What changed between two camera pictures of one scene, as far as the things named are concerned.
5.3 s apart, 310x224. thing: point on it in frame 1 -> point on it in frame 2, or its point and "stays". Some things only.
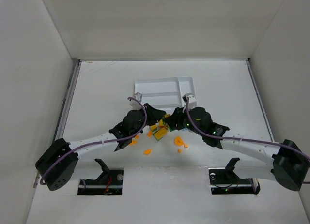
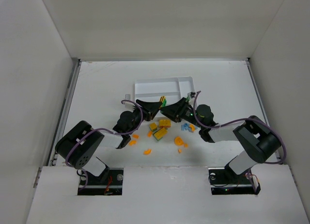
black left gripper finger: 148,124 -> 152,114
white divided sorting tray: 166,93 stays
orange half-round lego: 178,141 stays
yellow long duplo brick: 161,133 stays
